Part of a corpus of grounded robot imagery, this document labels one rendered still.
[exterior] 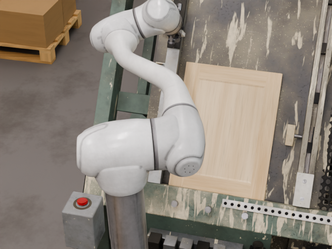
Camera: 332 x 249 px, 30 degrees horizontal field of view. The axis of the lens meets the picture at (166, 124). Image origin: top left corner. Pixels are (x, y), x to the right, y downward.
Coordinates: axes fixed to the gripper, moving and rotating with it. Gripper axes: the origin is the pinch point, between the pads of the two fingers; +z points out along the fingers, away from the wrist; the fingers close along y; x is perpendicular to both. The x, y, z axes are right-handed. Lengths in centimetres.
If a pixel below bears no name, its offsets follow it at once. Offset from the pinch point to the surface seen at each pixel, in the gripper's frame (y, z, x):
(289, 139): -33, 14, -45
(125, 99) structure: -26.2, 20.4, 22.3
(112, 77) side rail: -18.7, 11.9, 26.4
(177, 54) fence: -6.4, 13.0, 2.2
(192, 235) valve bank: -75, 16, -13
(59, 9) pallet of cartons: 47, 253, 153
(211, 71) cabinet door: -11.0, 15.1, -11.5
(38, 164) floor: -70, 149, 108
